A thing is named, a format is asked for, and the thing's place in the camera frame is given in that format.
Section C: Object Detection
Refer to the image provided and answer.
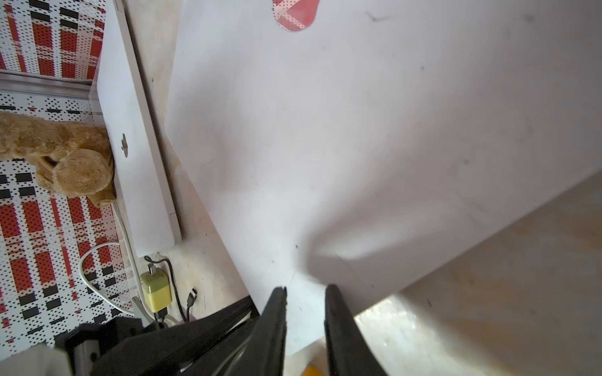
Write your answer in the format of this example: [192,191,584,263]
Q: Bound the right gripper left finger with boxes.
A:
[227,287,287,375]

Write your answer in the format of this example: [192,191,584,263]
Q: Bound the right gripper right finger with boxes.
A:
[325,285,387,375]

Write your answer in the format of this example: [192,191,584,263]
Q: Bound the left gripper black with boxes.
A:
[55,296,255,375]

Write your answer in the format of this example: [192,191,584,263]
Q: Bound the yellow usb charger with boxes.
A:
[140,264,172,313]

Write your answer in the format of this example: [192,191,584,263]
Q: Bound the black cable laptop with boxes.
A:
[143,254,198,325]

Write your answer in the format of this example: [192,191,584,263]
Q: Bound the white laptop back left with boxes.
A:
[94,1,181,258]

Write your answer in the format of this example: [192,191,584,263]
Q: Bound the white laptop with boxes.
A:
[94,1,181,258]
[166,1,601,354]

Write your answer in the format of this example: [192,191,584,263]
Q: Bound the white laptop back right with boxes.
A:
[166,1,601,354]

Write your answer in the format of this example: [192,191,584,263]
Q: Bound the brown teddy bear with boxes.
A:
[1,111,116,208]

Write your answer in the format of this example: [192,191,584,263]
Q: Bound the white power cord left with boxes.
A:
[78,201,156,325]

